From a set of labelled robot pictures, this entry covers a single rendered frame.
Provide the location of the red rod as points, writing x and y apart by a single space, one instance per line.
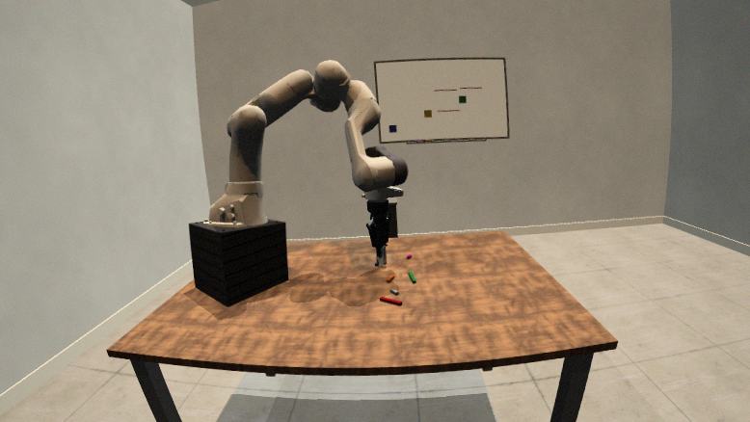
387 300

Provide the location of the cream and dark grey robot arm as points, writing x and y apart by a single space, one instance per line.
242 203

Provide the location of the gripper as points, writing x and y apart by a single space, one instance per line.
379 228

